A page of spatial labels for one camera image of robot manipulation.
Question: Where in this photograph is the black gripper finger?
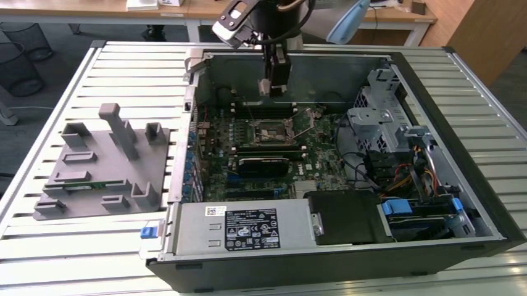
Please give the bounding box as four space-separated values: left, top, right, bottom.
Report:
261 43 276 81
269 49 292 99

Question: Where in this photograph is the metal socket cover frame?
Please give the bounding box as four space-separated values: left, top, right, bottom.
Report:
287 108 320 140

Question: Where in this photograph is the CPU socket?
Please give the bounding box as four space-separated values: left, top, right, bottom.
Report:
247 118 300 147

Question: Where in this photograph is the black RAM slot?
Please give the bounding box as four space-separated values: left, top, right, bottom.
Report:
237 155 307 160
237 148 307 153
232 110 297 115
232 107 297 112
237 144 307 150
237 151 307 157
232 103 297 109

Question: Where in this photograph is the metal disk bay cage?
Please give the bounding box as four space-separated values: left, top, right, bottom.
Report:
345 67 416 155

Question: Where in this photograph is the green motherboard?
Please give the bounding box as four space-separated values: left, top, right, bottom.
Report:
192 103 359 203

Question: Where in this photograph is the black graphics card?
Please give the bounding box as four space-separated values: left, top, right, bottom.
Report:
236 156 291 179

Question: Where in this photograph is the small silver heat sink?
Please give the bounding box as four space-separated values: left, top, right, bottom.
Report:
293 181 324 194

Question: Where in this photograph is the black plastic air shroud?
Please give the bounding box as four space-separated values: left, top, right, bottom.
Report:
307 190 381 246

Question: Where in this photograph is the wooden cabinet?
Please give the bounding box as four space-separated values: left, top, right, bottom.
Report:
419 0 527 89

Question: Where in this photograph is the blue disk carrier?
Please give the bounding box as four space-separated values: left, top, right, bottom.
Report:
380 199 413 222

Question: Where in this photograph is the grey parts rack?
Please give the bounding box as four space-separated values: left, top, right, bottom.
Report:
32 103 173 221

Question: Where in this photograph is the silver power supply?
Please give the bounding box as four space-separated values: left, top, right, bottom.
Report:
157 199 317 261

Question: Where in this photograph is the green RAM stick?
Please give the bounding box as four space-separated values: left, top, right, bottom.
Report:
65 181 112 191

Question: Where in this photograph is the black mesh waste bin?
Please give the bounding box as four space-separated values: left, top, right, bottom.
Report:
1 23 55 62
0 41 45 98

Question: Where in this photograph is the black PC case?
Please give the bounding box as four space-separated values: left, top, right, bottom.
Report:
139 46 527 294

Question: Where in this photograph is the black cable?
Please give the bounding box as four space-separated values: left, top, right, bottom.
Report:
332 113 371 186

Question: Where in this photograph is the wooden desk white frame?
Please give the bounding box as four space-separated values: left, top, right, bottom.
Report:
184 0 440 47
0 0 201 43

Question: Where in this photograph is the yellow wire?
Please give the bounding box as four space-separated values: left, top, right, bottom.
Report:
384 177 412 194

